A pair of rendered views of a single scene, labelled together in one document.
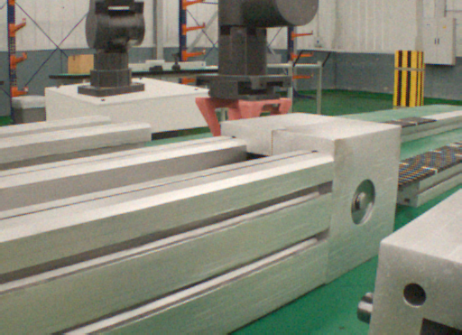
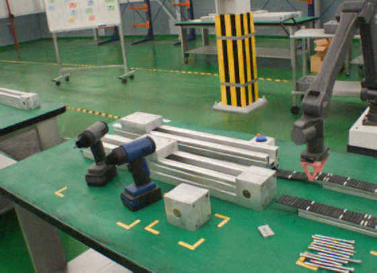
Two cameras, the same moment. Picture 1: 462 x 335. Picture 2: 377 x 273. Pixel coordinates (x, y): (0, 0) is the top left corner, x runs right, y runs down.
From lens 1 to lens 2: 125 cm
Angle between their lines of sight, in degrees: 80
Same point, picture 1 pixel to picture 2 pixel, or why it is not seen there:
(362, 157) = (244, 185)
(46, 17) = not seen: outside the picture
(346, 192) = (240, 189)
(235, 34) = not seen: hidden behind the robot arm
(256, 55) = (310, 146)
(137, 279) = (200, 180)
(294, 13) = (296, 141)
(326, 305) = (227, 205)
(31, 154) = (237, 154)
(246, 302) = (217, 194)
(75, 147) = (247, 156)
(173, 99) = not seen: outside the picture
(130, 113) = (365, 137)
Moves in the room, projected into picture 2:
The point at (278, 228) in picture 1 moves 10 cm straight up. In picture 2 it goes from (222, 186) to (220, 158)
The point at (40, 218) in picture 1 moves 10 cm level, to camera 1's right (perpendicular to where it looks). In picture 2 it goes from (192, 168) to (196, 182)
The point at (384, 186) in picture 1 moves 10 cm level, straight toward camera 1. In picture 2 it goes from (254, 195) to (221, 195)
